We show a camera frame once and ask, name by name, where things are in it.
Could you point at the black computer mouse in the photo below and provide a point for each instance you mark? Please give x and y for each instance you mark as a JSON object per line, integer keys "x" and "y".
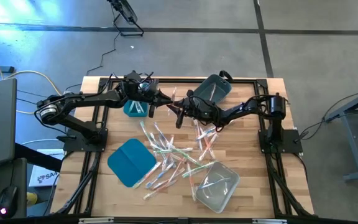
{"x": 7, "y": 202}

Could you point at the small yellow object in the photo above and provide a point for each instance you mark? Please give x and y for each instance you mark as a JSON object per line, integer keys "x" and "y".
{"x": 32, "y": 199}

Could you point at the dark grey plastic bin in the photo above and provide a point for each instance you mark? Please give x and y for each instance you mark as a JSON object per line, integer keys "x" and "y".
{"x": 224, "y": 88}

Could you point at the teal plastic bin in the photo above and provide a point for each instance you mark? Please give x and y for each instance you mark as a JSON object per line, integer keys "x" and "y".
{"x": 127, "y": 112}

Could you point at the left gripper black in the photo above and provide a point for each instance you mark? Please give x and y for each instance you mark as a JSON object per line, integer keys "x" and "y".
{"x": 138, "y": 90}

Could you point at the teal plastic lid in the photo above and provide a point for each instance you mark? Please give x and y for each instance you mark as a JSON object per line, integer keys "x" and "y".
{"x": 129, "y": 161}

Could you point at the dark grey desk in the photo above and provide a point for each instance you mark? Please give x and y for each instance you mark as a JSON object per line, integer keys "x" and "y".
{"x": 17, "y": 174}

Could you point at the black diagonal beam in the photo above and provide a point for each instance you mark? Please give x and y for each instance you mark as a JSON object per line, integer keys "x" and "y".
{"x": 39, "y": 158}

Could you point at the black table clamp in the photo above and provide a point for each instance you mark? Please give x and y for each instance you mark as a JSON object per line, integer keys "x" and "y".
{"x": 225, "y": 74}

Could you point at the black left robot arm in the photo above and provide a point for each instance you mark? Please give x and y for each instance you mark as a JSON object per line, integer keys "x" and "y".
{"x": 82, "y": 98}

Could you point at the silver aluminium bracket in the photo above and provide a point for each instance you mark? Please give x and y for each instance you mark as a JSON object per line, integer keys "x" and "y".
{"x": 269, "y": 221}
{"x": 95, "y": 221}

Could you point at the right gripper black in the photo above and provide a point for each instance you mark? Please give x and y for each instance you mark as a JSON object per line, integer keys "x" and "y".
{"x": 204, "y": 110}

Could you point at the white cardboard box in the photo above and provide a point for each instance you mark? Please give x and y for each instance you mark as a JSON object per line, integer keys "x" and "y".
{"x": 42, "y": 179}

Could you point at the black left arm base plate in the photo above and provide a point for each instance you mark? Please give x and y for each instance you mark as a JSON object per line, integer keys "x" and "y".
{"x": 82, "y": 149}

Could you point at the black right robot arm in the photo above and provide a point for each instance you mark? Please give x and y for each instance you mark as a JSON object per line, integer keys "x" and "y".
{"x": 244, "y": 109}

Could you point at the green toothbrush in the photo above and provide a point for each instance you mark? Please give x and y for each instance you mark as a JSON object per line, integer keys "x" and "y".
{"x": 140, "y": 107}
{"x": 186, "y": 158}
{"x": 133, "y": 107}
{"x": 197, "y": 169}
{"x": 172, "y": 151}
{"x": 147, "y": 132}

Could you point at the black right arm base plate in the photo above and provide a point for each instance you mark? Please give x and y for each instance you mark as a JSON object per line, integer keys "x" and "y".
{"x": 292, "y": 146}

